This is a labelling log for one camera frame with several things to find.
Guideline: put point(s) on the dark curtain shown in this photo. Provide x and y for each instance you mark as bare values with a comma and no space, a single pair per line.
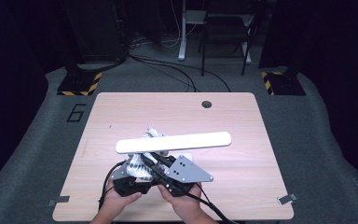
338,62
9,77

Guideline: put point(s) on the person's right hand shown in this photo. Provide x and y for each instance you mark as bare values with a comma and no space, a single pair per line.
185,205

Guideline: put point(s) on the black folding chair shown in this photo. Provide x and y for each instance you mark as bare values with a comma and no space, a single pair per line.
225,28

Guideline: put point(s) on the black stand with striped base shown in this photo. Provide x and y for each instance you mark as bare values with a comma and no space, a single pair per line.
77,84
286,84

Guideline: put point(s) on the white metal desk frame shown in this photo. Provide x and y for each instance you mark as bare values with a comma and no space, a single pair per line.
182,37

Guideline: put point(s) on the person's left hand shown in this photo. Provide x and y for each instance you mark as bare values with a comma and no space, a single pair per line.
118,203

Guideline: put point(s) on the white desk lamp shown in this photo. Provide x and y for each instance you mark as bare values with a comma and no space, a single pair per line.
174,142

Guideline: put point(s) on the grey tape strip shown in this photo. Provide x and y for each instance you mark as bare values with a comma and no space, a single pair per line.
287,198
59,200

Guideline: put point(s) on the white grey patterned cloth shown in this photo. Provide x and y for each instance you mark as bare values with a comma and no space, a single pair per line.
140,169

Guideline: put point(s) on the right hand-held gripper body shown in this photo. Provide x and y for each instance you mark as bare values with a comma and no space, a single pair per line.
186,171

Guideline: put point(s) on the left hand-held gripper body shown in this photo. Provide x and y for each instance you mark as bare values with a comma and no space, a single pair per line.
127,186

